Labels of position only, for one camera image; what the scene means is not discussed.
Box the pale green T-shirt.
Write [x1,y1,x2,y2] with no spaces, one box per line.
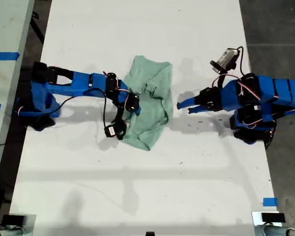
[121,55,174,151]

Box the square blue tape piece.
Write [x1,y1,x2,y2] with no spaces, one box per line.
[263,197,279,207]

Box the black stand leg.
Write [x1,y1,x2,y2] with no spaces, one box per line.
[29,1,46,44]

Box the grey metal plate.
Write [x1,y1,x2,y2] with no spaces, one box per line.
[8,214,37,236]
[251,211,284,236]

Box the small black box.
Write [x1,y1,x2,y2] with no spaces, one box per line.
[1,214,27,226]
[261,212,286,223]

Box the long blue tape strip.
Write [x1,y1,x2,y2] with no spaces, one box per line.
[0,52,21,61]

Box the pale side table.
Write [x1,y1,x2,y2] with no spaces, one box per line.
[0,0,35,190]

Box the black camera stalk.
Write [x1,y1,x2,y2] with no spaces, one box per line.
[114,106,125,124]
[217,71,231,89]

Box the black camera box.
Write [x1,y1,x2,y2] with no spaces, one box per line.
[209,47,239,74]
[103,119,127,141]

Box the black base cable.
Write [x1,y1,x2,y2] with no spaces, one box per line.
[264,126,277,150]

